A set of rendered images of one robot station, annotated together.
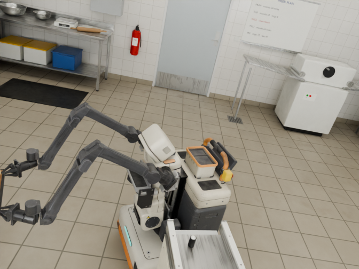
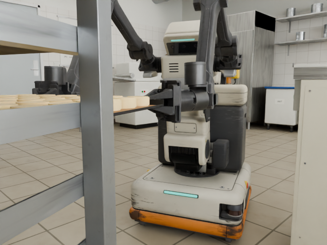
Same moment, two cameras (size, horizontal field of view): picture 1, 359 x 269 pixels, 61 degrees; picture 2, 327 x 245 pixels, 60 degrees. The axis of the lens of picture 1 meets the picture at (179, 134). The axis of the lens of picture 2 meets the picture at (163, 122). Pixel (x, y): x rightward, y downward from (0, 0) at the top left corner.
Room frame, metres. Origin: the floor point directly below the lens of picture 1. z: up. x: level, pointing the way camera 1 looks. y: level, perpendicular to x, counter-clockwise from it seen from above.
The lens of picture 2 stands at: (0.55, 1.18, 0.82)
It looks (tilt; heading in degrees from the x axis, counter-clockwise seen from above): 8 degrees down; 320
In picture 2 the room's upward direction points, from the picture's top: straight up
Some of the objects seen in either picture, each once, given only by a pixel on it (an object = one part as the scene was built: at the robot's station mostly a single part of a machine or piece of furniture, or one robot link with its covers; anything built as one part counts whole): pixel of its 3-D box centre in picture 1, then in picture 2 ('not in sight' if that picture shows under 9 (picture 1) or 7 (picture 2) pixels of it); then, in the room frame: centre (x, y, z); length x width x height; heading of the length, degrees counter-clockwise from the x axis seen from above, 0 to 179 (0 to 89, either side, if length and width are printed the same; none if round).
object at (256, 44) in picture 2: not in sight; (228, 73); (4.09, -3.52, 1.02); 1.40 x 0.91 x 2.05; 5
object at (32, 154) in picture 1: (37, 158); (61, 84); (1.50, 0.83, 0.82); 0.12 x 0.09 x 0.11; 117
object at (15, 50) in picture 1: (15, 47); not in sight; (4.81, 2.96, 0.36); 0.46 x 0.38 x 0.26; 3
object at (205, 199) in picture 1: (188, 193); (200, 119); (1.77, -0.16, 0.59); 0.55 x 0.34 x 0.83; 29
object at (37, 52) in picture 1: (40, 52); not in sight; (4.84, 2.56, 0.36); 0.46 x 0.38 x 0.26; 5
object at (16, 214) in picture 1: (19, 215); (177, 100); (1.07, 0.69, 0.78); 0.07 x 0.07 x 0.10; 89
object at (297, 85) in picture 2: (193, 241); (301, 94); (1.16, -0.19, 0.77); 0.24 x 0.04 x 0.14; 106
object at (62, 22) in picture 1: (66, 23); not in sight; (4.85, 2.13, 0.92); 0.32 x 0.30 x 0.09; 12
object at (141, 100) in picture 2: not in sight; (137, 100); (1.05, 0.83, 0.78); 0.05 x 0.05 x 0.02
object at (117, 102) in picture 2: not in sight; (107, 104); (1.00, 0.93, 0.78); 0.05 x 0.05 x 0.02
